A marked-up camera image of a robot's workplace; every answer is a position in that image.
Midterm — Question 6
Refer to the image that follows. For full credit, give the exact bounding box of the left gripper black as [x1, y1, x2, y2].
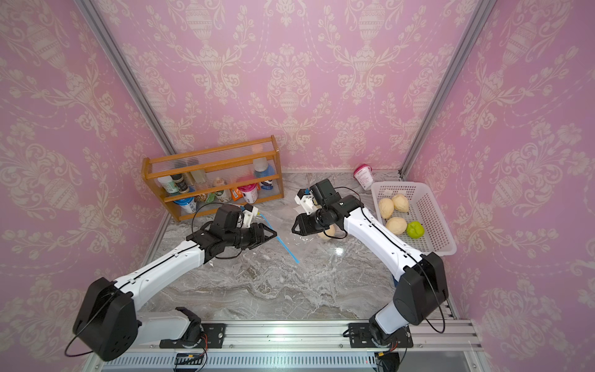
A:
[225, 222, 279, 250]

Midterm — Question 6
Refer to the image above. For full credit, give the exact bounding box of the clear zip-top bag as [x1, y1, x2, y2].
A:
[258, 206, 346, 264]

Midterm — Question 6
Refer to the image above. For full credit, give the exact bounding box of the beige pear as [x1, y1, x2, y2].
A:
[385, 217, 408, 236]
[378, 198, 394, 219]
[391, 194, 410, 213]

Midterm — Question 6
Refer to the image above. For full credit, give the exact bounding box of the green pear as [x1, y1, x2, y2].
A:
[406, 221, 425, 240]

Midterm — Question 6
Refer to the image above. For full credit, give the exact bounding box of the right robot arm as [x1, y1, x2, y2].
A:
[291, 179, 449, 347]

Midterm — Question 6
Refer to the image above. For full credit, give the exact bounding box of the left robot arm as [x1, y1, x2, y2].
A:
[73, 204, 277, 361]

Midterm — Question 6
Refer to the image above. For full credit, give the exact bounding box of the pink lid cup on shelf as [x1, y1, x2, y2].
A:
[238, 184, 259, 204]

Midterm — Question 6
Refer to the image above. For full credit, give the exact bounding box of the orange snack packet on shelf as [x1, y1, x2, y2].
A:
[229, 188, 243, 202]

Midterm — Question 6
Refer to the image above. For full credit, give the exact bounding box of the pink lid yogurt cup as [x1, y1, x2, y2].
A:
[353, 164, 374, 191]

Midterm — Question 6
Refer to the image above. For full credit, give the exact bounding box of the blue white bottle on shelf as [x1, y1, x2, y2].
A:
[253, 157, 275, 191]

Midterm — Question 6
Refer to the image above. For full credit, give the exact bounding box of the blue lid cup lower shelf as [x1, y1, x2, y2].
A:
[174, 197, 197, 215]

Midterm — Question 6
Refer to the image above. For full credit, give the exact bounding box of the wooden shelf rack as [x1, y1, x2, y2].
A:
[141, 136, 284, 222]

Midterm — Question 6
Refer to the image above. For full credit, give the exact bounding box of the dark spice jar on shelf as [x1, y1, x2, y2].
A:
[171, 175, 190, 194]

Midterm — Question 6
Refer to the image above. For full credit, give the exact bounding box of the white green bottle on shelf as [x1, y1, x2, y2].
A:
[157, 176, 179, 195]

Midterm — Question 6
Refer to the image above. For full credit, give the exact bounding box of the white plastic basket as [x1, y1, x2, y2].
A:
[371, 181, 457, 257]

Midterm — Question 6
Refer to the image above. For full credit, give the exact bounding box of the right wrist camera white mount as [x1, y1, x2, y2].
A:
[294, 188, 318, 215]

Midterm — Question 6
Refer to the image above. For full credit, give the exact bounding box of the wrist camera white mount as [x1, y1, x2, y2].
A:
[240, 203, 259, 228]
[294, 188, 318, 215]

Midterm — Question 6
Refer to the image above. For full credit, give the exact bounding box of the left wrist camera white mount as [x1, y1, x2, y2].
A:
[240, 203, 259, 228]

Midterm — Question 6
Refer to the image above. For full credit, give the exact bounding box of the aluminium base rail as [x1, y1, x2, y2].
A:
[83, 318, 489, 372]

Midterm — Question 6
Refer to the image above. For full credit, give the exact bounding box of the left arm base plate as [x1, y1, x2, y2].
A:
[159, 322, 226, 351]

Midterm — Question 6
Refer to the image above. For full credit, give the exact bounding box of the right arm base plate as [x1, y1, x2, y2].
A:
[342, 322, 414, 350]

